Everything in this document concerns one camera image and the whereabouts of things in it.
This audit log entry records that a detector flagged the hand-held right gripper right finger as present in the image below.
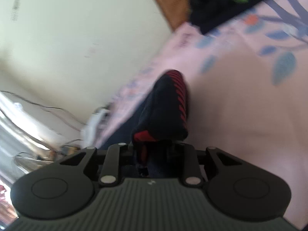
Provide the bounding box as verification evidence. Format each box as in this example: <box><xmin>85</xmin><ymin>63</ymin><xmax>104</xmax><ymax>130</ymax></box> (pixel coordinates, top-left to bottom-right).
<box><xmin>166</xmin><ymin>142</ymin><xmax>243</xmax><ymax>187</ymax></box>

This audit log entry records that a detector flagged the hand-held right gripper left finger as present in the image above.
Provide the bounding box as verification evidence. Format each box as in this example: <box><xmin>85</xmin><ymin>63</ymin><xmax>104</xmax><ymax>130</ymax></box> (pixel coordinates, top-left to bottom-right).
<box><xmin>60</xmin><ymin>143</ymin><xmax>136</xmax><ymax>187</ymax></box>

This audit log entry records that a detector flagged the black red patterned sweater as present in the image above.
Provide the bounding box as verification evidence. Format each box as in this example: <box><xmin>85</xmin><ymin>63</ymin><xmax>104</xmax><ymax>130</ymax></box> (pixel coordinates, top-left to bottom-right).
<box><xmin>99</xmin><ymin>69</ymin><xmax>191</xmax><ymax>178</ymax></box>

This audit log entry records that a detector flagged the white power strip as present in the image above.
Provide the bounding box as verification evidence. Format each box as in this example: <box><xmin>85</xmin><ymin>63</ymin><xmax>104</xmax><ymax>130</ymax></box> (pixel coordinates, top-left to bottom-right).
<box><xmin>80</xmin><ymin>108</ymin><xmax>110</xmax><ymax>148</ymax></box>

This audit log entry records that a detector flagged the pink printed bed sheet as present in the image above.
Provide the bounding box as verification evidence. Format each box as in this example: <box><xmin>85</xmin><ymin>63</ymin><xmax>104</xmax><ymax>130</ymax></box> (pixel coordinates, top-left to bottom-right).
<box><xmin>96</xmin><ymin>0</ymin><xmax>308</xmax><ymax>231</ymax></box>

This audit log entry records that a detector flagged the wooden headboard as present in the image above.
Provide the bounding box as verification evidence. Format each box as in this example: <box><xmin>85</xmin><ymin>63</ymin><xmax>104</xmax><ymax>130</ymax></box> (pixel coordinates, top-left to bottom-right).
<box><xmin>147</xmin><ymin>0</ymin><xmax>193</xmax><ymax>32</ymax></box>

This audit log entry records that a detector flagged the black garment with green print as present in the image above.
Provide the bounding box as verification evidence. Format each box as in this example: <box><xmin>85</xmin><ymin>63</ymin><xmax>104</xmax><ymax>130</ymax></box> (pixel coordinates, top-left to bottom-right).
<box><xmin>185</xmin><ymin>0</ymin><xmax>273</xmax><ymax>35</ymax></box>

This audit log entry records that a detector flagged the thin dark wall cable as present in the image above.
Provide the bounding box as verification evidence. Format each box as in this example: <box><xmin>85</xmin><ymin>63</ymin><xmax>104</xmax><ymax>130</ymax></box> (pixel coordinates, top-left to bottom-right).
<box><xmin>0</xmin><ymin>90</ymin><xmax>86</xmax><ymax>131</ymax></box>

